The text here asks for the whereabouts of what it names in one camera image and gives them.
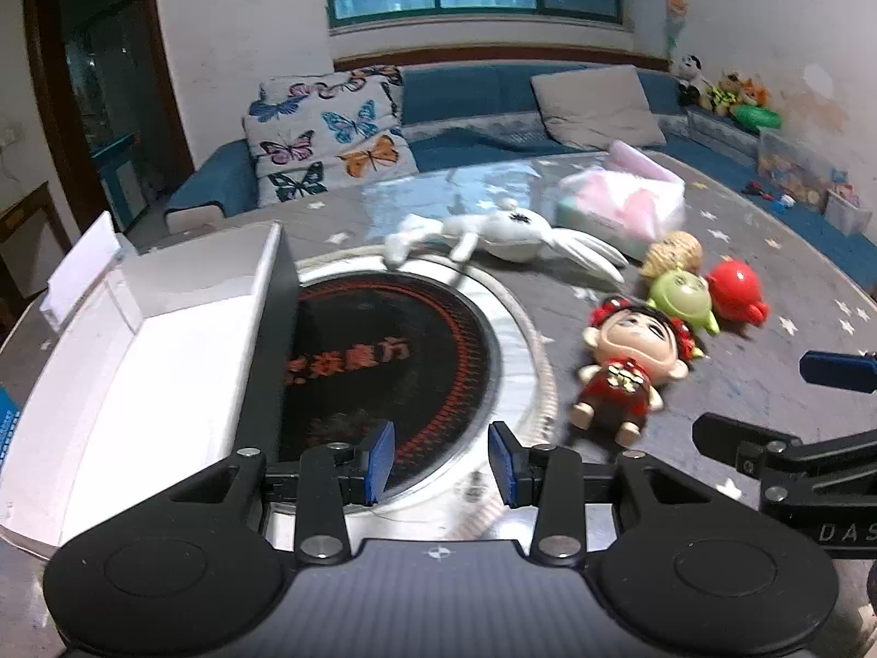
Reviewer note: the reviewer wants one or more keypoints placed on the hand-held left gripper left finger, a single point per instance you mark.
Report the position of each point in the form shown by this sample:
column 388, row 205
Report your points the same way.
column 380, row 459

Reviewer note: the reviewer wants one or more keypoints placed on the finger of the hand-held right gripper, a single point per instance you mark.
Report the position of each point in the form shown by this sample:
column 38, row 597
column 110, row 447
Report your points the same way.
column 822, row 369
column 747, row 445

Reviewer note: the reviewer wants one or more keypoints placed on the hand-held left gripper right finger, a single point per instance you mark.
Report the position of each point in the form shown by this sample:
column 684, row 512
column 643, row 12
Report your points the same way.
column 503, row 466

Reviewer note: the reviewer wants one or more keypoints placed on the red round toy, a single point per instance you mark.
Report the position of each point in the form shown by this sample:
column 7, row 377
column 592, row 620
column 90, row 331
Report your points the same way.
column 736, row 288

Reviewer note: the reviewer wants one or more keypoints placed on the doll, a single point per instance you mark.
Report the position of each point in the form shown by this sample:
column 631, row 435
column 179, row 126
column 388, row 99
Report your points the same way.
column 630, row 349

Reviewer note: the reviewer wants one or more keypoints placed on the green round toy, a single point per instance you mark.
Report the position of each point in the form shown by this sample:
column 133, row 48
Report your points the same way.
column 678, row 295

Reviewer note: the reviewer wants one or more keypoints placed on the beige fuzzy toy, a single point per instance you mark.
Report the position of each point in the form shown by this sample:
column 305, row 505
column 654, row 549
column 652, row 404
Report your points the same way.
column 675, row 250

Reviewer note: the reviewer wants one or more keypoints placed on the white cardboard box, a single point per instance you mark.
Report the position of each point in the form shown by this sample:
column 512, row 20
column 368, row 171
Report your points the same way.
column 137, row 370

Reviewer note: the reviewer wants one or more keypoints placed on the round black induction cooktop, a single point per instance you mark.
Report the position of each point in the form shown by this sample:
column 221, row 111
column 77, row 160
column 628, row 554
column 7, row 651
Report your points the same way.
column 425, row 356

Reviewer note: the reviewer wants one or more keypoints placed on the small clear box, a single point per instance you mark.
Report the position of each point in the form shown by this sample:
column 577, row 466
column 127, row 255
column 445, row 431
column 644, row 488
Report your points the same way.
column 849, row 212

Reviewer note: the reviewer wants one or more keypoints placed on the clear storage box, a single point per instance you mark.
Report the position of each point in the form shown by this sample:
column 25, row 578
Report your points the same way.
column 801, row 168

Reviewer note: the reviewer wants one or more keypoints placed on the white rabbit plush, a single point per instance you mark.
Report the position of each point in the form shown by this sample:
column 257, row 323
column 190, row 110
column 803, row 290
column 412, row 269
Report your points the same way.
column 514, row 229

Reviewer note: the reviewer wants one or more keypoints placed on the green inflatable toy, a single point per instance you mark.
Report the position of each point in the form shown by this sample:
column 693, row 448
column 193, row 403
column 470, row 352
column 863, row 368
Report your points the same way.
column 754, row 116

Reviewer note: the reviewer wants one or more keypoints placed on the pink tissue pack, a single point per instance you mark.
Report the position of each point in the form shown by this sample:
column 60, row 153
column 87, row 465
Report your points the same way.
column 616, row 202

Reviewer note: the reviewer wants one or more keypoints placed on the orange fox plush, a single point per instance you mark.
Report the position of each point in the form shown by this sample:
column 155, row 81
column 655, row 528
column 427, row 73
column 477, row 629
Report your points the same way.
column 754, row 92

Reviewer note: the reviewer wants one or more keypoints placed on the yellow black plush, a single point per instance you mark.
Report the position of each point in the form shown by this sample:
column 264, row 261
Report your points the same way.
column 723, row 96

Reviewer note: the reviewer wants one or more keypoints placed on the panda plush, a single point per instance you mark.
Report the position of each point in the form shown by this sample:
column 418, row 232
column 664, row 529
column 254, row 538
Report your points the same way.
column 688, row 79

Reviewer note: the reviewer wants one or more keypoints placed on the butterfly print pillow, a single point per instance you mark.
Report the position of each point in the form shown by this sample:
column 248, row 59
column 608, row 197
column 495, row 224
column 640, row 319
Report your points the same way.
column 322, row 130

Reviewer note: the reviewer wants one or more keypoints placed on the grey pillow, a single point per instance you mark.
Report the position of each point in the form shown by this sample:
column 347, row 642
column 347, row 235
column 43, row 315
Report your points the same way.
column 596, row 106

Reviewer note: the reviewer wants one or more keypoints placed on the blue tissue box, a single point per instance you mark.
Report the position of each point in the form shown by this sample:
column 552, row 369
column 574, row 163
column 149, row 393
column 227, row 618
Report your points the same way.
column 8, row 428

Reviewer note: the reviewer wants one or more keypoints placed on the blue sofa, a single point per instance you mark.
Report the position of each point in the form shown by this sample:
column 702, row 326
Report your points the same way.
column 466, row 92

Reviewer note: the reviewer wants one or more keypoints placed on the wrapped flower bouquet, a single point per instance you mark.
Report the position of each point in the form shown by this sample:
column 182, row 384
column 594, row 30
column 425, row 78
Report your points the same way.
column 675, row 14

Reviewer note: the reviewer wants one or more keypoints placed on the wooden cabinet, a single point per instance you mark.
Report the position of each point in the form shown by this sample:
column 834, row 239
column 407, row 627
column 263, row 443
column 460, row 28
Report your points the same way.
column 27, row 247

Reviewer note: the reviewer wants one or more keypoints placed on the dark wooden door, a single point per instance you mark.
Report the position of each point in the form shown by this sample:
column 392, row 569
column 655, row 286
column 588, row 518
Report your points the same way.
column 103, row 82

